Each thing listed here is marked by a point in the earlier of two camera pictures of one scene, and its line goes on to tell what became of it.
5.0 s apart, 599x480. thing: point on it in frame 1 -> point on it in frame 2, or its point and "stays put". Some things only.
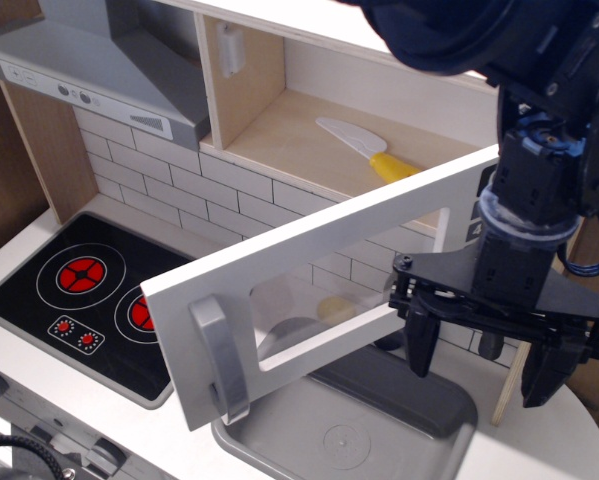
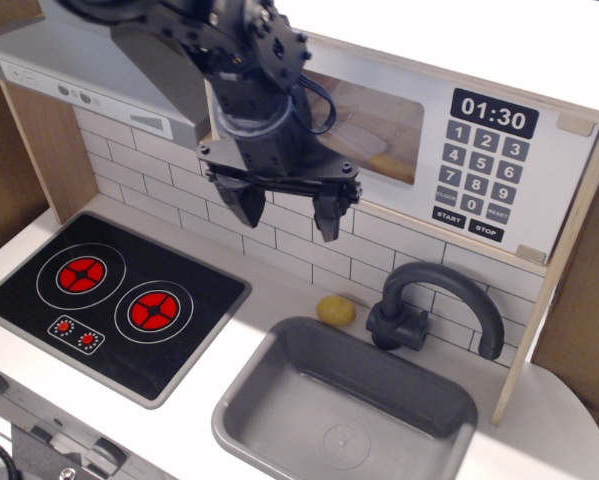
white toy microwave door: (223, 322) -> (454, 158)
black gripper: (511, 288) -> (281, 163)
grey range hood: (71, 51) stays put
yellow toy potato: (335, 310) stays put
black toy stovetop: (78, 292) stays put
